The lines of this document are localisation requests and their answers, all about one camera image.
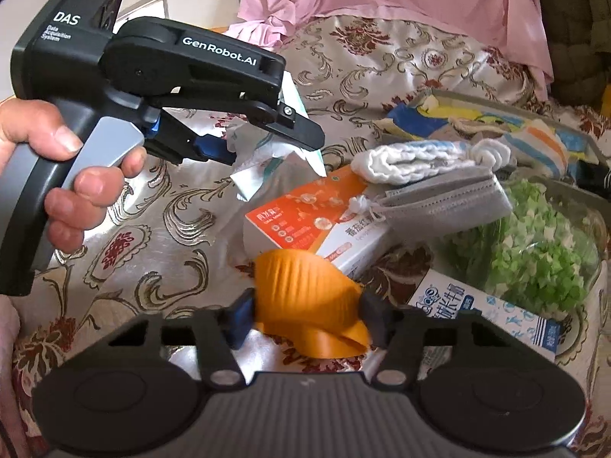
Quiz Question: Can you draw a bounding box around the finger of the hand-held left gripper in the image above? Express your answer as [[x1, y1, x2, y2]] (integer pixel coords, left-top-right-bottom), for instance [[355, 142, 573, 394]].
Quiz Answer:
[[143, 87, 327, 154], [142, 109, 238, 168]]

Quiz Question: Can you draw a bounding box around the orange silicone cup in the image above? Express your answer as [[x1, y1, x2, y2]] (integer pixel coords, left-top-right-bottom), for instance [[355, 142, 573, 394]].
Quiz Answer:
[[252, 248, 372, 358]]

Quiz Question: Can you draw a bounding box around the colourful picture tray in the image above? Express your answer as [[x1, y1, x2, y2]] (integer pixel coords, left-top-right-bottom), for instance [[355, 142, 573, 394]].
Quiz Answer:
[[386, 88, 611, 190]]

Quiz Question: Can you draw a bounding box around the bag of chopped green vegetables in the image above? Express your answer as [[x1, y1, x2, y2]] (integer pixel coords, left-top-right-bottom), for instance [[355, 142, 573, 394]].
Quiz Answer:
[[436, 176, 603, 307]]

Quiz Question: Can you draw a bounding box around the grey face mask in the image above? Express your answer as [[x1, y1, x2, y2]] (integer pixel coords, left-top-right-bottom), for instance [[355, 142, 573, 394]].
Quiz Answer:
[[350, 167, 515, 240]]

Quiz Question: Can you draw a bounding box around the orange blue striped sock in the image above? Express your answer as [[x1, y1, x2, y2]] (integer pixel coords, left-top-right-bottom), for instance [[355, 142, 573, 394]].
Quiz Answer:
[[499, 118, 590, 165]]

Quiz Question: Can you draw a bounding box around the person's left forearm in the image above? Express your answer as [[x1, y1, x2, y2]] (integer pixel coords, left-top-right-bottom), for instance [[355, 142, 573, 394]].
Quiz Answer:
[[0, 294, 30, 452]]

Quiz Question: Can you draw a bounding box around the blue and white milk carton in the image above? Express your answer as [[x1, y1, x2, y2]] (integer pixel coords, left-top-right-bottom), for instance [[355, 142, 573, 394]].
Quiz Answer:
[[406, 267, 565, 364]]

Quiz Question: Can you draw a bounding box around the plastic wrapper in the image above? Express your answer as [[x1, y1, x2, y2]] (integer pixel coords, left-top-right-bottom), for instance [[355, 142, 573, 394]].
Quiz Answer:
[[224, 69, 329, 202]]

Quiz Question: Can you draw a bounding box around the white blue striped sock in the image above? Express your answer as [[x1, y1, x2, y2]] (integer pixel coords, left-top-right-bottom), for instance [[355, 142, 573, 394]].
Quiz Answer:
[[350, 140, 512, 185]]

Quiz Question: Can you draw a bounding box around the orange and white carton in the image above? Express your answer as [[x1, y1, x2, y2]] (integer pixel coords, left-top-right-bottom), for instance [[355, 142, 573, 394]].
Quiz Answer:
[[242, 164, 398, 283]]

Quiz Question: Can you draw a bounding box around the olive quilted down jacket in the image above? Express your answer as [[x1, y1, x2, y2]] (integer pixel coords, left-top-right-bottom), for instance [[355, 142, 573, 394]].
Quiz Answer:
[[538, 0, 611, 111]]

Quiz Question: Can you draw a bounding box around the person's left hand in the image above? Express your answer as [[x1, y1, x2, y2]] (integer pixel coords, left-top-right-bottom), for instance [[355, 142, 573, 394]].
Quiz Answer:
[[0, 97, 150, 255]]

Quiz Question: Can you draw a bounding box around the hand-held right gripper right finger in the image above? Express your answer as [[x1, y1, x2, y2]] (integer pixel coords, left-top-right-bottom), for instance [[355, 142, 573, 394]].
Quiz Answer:
[[358, 291, 484, 389]]

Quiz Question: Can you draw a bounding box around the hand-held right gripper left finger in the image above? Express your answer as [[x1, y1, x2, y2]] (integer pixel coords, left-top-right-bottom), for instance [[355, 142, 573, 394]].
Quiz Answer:
[[108, 289, 257, 389]]

